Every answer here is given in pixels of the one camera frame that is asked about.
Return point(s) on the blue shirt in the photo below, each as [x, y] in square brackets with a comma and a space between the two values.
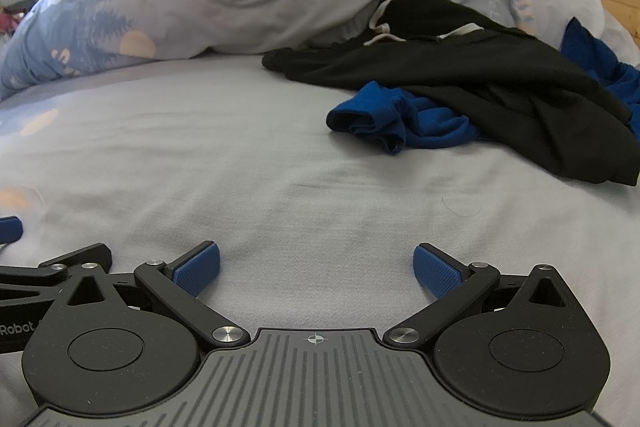
[430, 127]

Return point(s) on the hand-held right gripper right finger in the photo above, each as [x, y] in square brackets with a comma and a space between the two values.
[435, 271]

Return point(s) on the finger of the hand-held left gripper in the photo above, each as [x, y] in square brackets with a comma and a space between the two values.
[85, 254]
[10, 229]

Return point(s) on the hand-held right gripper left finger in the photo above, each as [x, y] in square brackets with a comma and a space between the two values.
[197, 269]

